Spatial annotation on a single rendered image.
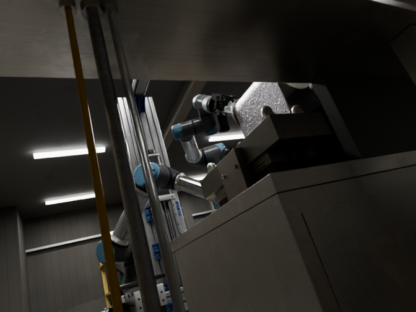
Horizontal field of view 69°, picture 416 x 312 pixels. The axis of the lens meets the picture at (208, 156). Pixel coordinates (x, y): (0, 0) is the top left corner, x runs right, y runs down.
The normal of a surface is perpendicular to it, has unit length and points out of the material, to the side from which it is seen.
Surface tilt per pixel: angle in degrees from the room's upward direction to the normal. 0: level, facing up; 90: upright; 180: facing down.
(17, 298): 90
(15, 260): 90
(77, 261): 90
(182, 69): 180
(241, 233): 90
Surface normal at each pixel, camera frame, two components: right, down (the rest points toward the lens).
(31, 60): 0.28, 0.90
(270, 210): -0.87, 0.10
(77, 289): 0.36, -0.43
